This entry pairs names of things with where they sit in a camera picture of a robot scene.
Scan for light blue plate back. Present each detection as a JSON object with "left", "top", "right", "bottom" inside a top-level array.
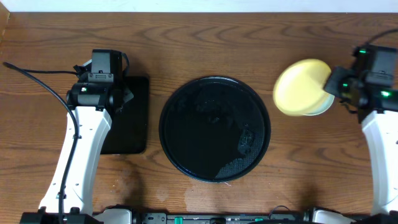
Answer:
[{"left": 305, "top": 95, "right": 335, "bottom": 116}]

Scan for yellow plate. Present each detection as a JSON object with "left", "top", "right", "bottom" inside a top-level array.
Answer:
[{"left": 273, "top": 59, "right": 331, "bottom": 116}]

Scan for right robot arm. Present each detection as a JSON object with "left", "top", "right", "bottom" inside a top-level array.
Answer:
[{"left": 323, "top": 67, "right": 397, "bottom": 223}]

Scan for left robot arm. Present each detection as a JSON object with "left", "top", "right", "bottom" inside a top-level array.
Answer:
[{"left": 20, "top": 83, "right": 134, "bottom": 223}]

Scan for rectangular black tray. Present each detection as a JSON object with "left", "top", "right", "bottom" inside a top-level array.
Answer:
[{"left": 101, "top": 76, "right": 149, "bottom": 154}]

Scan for round black tray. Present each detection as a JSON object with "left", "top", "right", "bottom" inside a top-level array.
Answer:
[{"left": 159, "top": 77, "right": 271, "bottom": 183}]

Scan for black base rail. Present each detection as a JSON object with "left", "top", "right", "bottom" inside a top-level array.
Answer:
[{"left": 93, "top": 204, "right": 358, "bottom": 224}]

